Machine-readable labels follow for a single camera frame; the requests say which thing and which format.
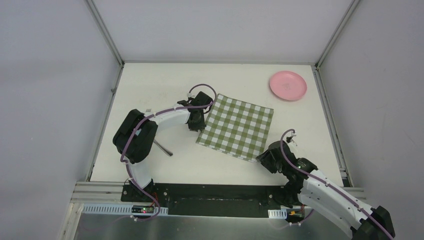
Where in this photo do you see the green checkered cloth napkin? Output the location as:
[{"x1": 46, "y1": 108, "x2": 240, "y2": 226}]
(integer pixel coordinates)
[{"x1": 196, "y1": 94, "x2": 274, "y2": 163}]

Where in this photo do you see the silver knife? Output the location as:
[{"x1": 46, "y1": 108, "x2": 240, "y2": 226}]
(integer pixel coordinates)
[{"x1": 153, "y1": 139, "x2": 174, "y2": 157}]

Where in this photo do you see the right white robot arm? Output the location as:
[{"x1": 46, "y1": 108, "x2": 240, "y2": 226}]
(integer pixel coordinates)
[{"x1": 256, "y1": 141, "x2": 396, "y2": 240}]

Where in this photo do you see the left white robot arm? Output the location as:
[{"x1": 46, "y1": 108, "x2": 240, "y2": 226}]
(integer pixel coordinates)
[{"x1": 112, "y1": 91, "x2": 214, "y2": 203}]

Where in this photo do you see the pink plate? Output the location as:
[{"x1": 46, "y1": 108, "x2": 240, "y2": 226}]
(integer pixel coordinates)
[{"x1": 269, "y1": 70, "x2": 308, "y2": 102}]

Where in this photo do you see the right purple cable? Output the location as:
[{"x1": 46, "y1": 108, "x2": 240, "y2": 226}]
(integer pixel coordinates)
[{"x1": 279, "y1": 128, "x2": 395, "y2": 240}]

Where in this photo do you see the purple cable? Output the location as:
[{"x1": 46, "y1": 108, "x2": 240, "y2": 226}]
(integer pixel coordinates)
[
  {"x1": 119, "y1": 83, "x2": 218, "y2": 223},
  {"x1": 279, "y1": 128, "x2": 395, "y2": 240}
]

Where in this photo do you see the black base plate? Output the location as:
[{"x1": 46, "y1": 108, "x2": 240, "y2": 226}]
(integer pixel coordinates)
[{"x1": 120, "y1": 183, "x2": 306, "y2": 223}]

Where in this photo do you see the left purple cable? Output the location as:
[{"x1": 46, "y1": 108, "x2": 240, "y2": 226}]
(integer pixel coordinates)
[{"x1": 119, "y1": 83, "x2": 218, "y2": 223}]

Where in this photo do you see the aluminium frame rail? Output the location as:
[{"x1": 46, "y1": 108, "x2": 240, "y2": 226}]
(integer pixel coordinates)
[{"x1": 70, "y1": 181, "x2": 124, "y2": 204}]

